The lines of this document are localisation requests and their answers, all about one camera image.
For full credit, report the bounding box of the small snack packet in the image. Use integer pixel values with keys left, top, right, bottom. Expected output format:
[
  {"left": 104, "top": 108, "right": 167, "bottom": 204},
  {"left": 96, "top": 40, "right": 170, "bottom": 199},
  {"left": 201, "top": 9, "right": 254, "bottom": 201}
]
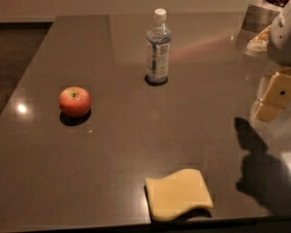
[{"left": 247, "top": 26, "right": 271, "bottom": 52}]

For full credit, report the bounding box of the yellow wavy sponge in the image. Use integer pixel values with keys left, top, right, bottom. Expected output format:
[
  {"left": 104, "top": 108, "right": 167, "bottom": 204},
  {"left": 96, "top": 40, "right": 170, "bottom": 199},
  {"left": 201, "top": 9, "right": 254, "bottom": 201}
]
[{"left": 145, "top": 169, "right": 213, "bottom": 221}]

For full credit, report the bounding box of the metallic container on counter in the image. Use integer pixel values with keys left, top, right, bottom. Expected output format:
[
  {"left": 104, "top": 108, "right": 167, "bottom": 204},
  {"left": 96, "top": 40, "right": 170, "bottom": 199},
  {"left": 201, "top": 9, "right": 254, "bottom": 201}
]
[{"left": 242, "top": 3, "right": 281, "bottom": 33}]

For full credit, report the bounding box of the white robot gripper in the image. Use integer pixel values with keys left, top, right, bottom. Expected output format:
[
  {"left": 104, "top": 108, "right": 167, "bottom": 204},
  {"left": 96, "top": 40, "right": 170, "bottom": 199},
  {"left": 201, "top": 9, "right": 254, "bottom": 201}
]
[{"left": 254, "top": 0, "right": 291, "bottom": 122}]

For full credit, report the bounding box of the red apple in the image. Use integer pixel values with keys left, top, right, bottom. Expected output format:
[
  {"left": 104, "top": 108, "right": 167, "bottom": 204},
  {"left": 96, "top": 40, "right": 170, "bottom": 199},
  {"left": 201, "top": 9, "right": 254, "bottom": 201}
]
[{"left": 58, "top": 86, "right": 91, "bottom": 117}]

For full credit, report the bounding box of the clear plastic water bottle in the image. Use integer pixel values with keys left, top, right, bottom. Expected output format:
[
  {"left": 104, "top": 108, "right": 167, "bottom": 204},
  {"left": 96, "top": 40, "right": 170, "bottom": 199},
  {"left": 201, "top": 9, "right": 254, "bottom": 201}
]
[{"left": 145, "top": 9, "right": 172, "bottom": 84}]

